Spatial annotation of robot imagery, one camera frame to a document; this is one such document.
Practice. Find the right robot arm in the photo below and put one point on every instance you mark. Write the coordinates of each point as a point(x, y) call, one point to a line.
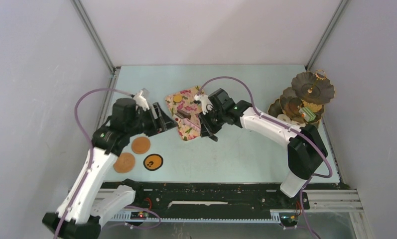
point(305, 148)

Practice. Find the wooden round coaster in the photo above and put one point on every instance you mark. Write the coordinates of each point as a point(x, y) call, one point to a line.
point(125, 163)
point(141, 145)

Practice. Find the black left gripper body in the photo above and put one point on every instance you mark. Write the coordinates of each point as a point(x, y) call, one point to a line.
point(143, 123)

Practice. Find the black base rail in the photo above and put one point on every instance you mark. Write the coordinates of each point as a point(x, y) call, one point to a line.
point(212, 201)

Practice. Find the lower wooden round coaster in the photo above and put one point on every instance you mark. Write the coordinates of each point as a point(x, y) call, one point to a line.
point(125, 163)

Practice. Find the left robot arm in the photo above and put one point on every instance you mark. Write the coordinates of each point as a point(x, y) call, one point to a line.
point(79, 217)

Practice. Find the upper wooden round coaster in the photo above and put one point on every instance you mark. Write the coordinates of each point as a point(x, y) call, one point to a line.
point(141, 145)

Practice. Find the floral rectangular tray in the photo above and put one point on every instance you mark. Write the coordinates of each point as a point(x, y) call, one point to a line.
point(188, 104)

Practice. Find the orange question mark coaster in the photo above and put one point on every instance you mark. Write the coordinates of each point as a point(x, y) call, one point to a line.
point(153, 162)

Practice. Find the green striped cake slice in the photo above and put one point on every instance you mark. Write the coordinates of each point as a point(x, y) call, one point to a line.
point(307, 114)

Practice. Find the striped chocolate cake slice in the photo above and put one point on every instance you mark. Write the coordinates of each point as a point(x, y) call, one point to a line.
point(183, 114)

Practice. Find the three tier black cake stand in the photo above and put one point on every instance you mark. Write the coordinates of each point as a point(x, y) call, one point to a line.
point(308, 89)

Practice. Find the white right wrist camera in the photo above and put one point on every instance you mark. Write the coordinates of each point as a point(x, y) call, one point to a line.
point(205, 102)

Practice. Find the white donut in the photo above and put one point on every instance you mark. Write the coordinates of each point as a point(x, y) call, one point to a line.
point(284, 118)

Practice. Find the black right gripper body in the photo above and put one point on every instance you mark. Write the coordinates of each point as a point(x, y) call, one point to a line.
point(216, 118)

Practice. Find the small yellow cookie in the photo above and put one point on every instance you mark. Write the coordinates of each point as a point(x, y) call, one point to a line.
point(177, 98)

